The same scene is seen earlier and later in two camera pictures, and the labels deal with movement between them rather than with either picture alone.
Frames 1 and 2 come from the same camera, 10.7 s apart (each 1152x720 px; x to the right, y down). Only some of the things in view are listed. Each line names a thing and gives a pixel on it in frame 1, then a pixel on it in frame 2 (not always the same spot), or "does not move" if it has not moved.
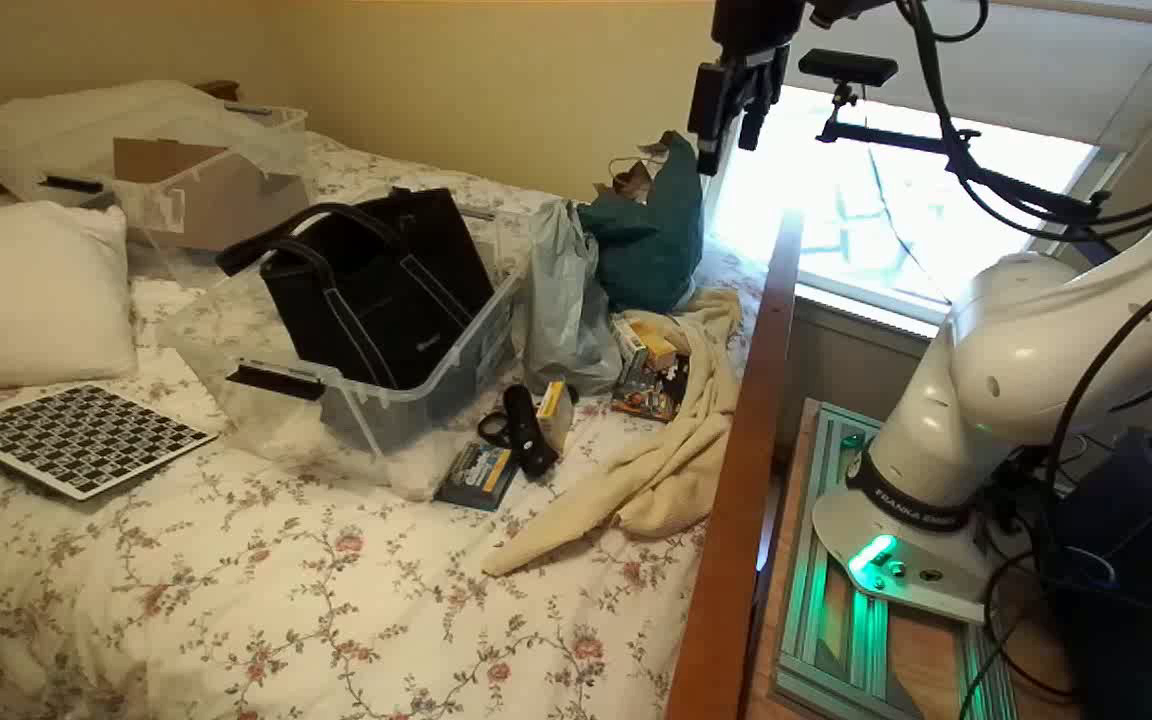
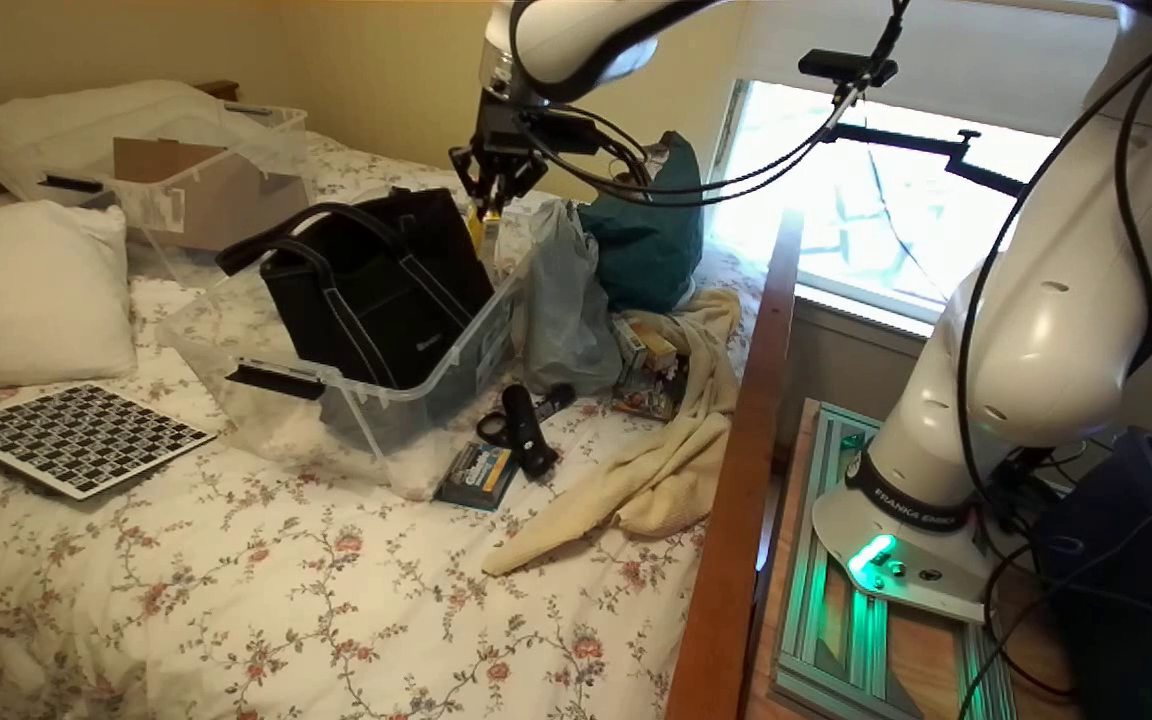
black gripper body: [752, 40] → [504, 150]
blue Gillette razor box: [481, 475] does not move
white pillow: [32, 292] does not move
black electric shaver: [523, 430] does not move
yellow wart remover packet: [553, 408] → [481, 232]
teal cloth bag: [654, 243] does not move
